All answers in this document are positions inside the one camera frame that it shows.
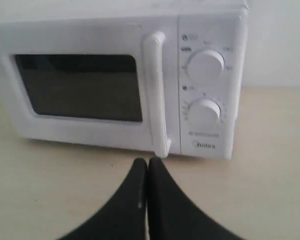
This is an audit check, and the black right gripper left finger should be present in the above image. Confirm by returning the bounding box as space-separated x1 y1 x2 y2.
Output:
60 158 148 240

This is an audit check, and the white Midea microwave body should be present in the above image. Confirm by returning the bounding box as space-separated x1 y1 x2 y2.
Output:
0 0 249 159

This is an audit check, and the white control knob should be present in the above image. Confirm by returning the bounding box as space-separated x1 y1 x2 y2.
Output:
187 98 221 128
186 48 226 82

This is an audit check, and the white microwave door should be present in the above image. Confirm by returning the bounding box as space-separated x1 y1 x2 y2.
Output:
0 16 181 157

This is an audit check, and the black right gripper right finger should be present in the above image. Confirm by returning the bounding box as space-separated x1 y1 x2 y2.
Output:
146 156 244 240

